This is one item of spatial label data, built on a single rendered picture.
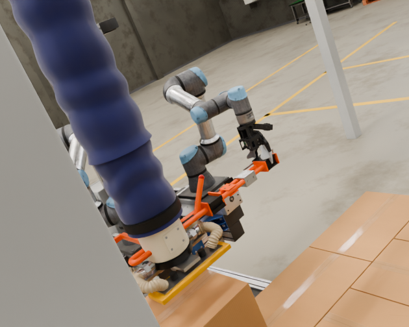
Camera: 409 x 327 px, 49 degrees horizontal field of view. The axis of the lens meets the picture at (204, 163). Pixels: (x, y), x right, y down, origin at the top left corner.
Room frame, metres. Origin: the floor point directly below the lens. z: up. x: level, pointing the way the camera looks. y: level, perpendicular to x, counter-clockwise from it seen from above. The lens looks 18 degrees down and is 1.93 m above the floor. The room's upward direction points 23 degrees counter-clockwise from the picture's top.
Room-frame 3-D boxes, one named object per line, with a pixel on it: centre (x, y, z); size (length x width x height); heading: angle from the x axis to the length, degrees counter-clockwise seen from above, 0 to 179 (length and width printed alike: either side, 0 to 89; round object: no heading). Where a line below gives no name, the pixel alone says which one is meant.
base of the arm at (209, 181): (2.36, 0.06, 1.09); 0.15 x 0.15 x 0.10
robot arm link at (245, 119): (1.85, -0.24, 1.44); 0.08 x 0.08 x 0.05
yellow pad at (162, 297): (1.44, 0.20, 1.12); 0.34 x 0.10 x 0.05; 124
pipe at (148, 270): (1.52, 0.25, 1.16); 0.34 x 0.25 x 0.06; 124
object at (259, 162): (1.85, -0.25, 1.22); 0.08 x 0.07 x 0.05; 124
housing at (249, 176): (1.78, -0.14, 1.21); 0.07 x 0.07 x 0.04; 34
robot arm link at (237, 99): (1.85, -0.24, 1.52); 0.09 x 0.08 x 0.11; 17
